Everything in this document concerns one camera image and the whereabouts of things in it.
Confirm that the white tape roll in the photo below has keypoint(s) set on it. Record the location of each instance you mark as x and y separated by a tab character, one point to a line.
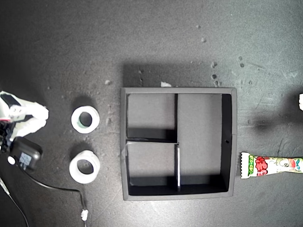
75	123
73	170

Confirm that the snack bar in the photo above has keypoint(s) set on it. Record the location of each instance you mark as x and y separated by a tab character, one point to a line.
265	166

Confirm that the black tray with wells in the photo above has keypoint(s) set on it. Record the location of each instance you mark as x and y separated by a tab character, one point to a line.
200	123

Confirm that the small white paper scrap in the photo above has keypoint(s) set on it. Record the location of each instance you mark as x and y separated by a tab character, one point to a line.
165	84

